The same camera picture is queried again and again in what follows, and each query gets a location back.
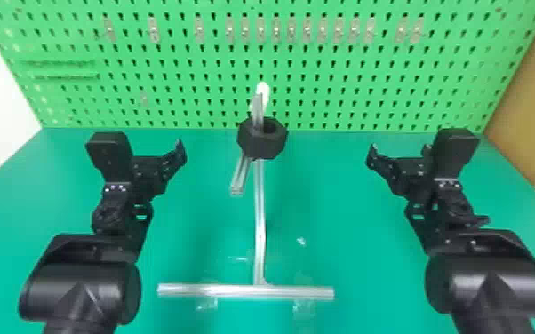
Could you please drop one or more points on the metal stand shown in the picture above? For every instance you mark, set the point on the metal stand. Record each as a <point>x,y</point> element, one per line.
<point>260,224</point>

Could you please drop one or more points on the black nut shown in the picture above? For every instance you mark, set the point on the black nut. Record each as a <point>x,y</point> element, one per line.
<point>270,142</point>

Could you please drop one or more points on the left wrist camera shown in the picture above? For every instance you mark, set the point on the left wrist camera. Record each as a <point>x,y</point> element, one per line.
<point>109,154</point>

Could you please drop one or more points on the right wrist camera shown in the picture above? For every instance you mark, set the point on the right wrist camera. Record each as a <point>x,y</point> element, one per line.
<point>454,151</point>

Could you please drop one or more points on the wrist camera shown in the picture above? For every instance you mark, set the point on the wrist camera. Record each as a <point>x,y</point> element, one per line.
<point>109,154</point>
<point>454,151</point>

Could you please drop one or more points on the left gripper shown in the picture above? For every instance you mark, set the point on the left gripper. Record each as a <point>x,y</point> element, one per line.
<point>150,175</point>

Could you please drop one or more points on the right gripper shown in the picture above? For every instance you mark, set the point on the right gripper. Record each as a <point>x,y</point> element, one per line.
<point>411,178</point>

